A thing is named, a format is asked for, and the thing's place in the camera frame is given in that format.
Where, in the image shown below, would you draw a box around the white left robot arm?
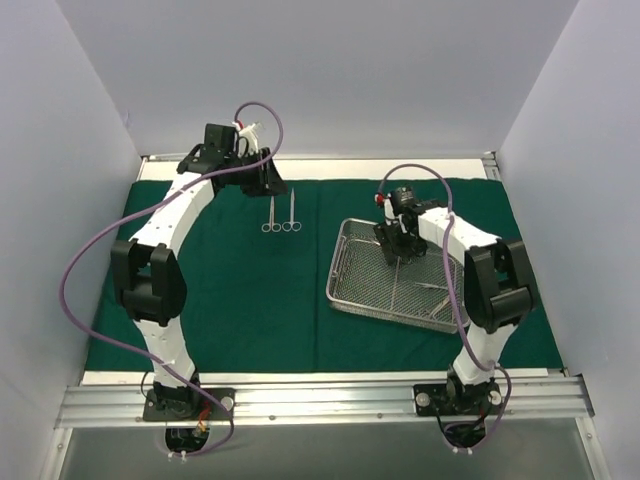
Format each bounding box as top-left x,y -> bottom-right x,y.
111,145 -> 287,419

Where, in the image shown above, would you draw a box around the aluminium frame rail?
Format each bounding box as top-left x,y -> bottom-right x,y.
56,369 -> 594,428

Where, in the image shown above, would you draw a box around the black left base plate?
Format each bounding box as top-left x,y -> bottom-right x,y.
142,384 -> 236,422

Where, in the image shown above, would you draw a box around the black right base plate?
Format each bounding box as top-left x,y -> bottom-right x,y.
412,379 -> 503,417

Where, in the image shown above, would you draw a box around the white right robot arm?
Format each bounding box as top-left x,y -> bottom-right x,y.
375,193 -> 540,413

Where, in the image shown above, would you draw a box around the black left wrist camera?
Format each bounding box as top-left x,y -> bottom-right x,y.
203,123 -> 237,154

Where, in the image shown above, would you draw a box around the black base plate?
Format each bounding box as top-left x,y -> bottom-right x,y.
142,384 -> 236,422
412,379 -> 503,417

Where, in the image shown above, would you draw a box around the green surgical drape cloth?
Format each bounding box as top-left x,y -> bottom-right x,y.
93,178 -> 563,373

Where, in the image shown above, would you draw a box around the metal mesh instrument tray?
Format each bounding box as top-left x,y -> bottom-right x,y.
326,218 -> 458,334

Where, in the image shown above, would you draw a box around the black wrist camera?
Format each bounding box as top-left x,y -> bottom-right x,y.
203,123 -> 237,154
388,186 -> 416,210

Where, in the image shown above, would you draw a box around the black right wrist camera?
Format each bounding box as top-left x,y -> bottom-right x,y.
388,186 -> 416,210

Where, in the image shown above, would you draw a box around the silver surgical scissors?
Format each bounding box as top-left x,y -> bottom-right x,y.
281,188 -> 302,232

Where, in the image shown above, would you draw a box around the silver surgical tweezers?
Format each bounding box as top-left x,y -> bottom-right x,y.
415,282 -> 448,291

